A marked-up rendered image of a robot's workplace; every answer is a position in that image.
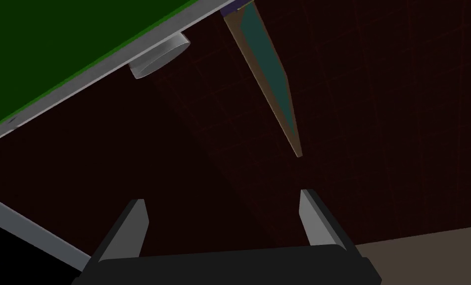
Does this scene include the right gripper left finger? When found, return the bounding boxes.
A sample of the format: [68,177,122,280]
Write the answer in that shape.
[91,198,150,263]

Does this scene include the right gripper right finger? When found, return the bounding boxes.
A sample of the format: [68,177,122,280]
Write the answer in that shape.
[298,189,358,252]

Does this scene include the grey framed black panel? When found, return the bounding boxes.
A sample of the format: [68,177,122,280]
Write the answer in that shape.
[0,196,92,285]

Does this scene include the grey round door knob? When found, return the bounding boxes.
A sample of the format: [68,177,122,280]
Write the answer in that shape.
[128,31,191,80]

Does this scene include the green door with grey edge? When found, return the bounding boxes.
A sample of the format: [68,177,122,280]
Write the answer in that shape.
[0,0,237,149]

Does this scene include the teal panel with brown frame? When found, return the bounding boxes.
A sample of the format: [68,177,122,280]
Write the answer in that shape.
[219,0,304,159]

